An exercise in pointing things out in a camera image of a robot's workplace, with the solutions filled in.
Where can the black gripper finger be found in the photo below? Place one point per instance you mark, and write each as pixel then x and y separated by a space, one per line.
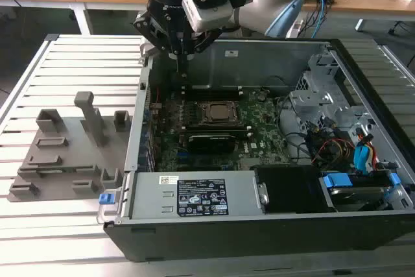
pixel 204 41
pixel 155 32

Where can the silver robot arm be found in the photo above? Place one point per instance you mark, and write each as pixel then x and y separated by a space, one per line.
pixel 256 11

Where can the installed RAM stick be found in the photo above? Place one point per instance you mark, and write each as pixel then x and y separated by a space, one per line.
pixel 214 88

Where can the black RAM slot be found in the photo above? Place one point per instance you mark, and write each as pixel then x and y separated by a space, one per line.
pixel 184 133
pixel 214 96
pixel 214 126

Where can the silver CPU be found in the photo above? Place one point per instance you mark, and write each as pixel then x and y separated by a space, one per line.
pixel 223 111

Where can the CPU socket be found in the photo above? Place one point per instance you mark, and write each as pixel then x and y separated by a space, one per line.
pixel 201 115

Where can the black graphics card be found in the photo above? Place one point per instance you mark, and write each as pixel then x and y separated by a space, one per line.
pixel 210 144

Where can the green motherboard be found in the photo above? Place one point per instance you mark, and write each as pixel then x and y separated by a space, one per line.
pixel 267 127

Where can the silver metal drive cage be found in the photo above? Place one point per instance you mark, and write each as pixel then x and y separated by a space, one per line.
pixel 324 98

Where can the grey parts rack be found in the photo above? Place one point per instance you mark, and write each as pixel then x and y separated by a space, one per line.
pixel 71 149

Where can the grey power supply box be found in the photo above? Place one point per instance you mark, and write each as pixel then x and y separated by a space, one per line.
pixel 149 199

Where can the blue case latch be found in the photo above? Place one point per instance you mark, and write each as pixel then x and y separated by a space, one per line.
pixel 105 199

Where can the black open PC case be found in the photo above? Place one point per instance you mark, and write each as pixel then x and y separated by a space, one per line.
pixel 259 238

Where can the hard disk in blue carrier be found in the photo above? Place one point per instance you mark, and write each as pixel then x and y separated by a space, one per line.
pixel 353 194

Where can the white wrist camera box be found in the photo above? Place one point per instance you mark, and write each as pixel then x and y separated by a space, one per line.
pixel 207 16

